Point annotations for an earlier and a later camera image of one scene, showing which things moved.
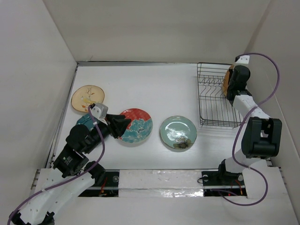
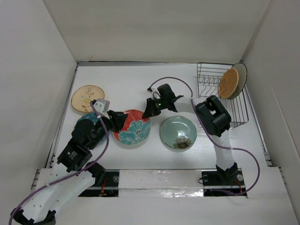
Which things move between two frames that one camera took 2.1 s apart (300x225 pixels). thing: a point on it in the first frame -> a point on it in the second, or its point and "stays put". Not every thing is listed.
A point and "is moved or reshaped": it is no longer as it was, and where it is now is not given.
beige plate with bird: (86, 95) stays put
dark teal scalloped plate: (86, 120) stays put
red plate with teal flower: (140, 126) stays put
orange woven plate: (226, 80) is moved or reshaped
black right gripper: (231, 73) -> (150, 110)
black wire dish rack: (215, 109) stays put
